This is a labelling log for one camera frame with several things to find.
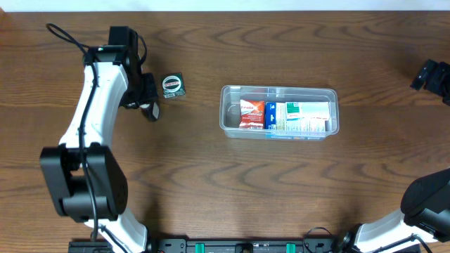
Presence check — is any clear plastic container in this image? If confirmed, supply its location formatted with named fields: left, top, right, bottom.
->
left=219, top=85, right=340, bottom=139

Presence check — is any white green medicine box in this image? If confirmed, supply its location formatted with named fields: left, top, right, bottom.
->
left=285, top=102, right=330, bottom=120

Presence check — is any blue Cool Fever box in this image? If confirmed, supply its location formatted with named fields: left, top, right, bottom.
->
left=265, top=102, right=327, bottom=140

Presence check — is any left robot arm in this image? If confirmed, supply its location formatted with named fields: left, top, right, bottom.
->
left=40, top=46, right=160, bottom=252

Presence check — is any dark bottle white cap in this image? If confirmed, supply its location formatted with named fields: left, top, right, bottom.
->
left=140, top=101, right=160, bottom=122

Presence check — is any green Zam-Buk box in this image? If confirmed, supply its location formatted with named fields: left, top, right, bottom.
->
left=161, top=72, right=186, bottom=98

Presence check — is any red Panadol ActiFast packet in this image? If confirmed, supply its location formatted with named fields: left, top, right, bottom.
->
left=239, top=100, right=265, bottom=129

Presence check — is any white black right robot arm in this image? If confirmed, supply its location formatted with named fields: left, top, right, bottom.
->
left=302, top=59, right=449, bottom=252

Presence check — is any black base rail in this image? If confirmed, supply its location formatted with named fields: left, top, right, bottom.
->
left=68, top=237, right=421, bottom=253

